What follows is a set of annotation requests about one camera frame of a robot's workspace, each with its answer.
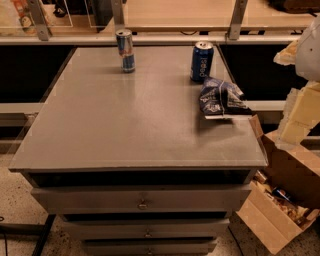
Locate middle drawer with knob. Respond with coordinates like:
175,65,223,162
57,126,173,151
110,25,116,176
63,219,229,240

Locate top drawer with knob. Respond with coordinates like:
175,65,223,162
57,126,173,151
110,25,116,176
31,185,250,215

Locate drawer with knob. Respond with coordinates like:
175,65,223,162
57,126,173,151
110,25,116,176
83,240,216,256
63,219,229,240
31,185,250,215

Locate blue chip bag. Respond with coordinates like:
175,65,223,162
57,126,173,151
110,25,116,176
198,77,252,119

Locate clear acrylic holder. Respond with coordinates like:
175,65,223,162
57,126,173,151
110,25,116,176
0,0,73,37

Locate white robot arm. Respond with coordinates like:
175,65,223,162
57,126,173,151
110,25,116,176
273,15,320,149

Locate bottom drawer with knob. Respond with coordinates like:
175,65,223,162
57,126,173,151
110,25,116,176
83,240,216,256

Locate blue pepsi can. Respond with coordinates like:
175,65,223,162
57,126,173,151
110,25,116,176
190,41,214,82

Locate grey metal shelf frame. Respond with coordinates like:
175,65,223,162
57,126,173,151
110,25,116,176
0,0,305,45

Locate wooden shelf board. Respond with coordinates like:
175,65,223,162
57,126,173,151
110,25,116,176
124,0,314,32

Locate red bull can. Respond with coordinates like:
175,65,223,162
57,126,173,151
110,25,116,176
116,29,135,73

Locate grey drawer cabinet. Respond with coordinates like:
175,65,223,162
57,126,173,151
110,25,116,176
10,46,265,245

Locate open cardboard box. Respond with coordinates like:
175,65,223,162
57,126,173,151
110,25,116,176
238,116,320,254

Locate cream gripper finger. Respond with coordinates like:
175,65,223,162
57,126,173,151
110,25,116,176
277,81,320,146
273,40,298,66

